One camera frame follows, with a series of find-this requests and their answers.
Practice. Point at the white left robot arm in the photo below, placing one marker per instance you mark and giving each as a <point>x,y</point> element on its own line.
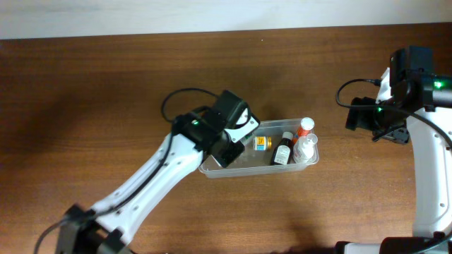
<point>110,225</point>

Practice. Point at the white plastic bottle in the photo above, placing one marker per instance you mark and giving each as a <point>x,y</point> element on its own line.
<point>303,149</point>

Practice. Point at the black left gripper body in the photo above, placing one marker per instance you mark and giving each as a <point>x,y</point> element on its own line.
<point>230,154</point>

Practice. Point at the clear plastic container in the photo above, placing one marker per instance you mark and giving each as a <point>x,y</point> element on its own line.
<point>270,150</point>

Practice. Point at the orange tube white cap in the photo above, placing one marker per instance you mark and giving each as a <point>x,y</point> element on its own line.
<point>305,126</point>

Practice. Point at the small gold lid jar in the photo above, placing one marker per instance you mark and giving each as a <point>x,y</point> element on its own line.
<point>262,143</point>

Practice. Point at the dark bottle white cap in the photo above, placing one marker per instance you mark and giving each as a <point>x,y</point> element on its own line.
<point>283,151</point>

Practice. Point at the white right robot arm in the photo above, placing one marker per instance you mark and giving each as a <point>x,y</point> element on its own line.
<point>413,106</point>

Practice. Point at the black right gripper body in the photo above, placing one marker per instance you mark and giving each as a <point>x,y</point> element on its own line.
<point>355,113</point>

